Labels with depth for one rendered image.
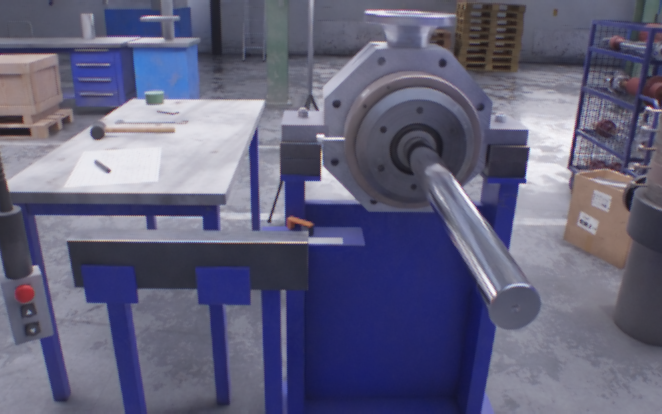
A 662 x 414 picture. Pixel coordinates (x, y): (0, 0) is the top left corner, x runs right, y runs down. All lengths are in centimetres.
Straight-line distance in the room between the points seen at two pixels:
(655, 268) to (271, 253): 186
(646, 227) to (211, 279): 192
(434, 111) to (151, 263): 82
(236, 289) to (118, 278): 31
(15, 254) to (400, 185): 94
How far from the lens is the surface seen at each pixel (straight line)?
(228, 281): 147
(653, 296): 284
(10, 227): 99
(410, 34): 160
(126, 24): 1224
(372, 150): 145
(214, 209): 182
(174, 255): 147
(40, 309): 106
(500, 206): 175
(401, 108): 144
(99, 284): 156
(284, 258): 143
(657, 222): 268
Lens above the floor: 148
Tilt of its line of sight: 22 degrees down
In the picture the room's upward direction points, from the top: 1 degrees clockwise
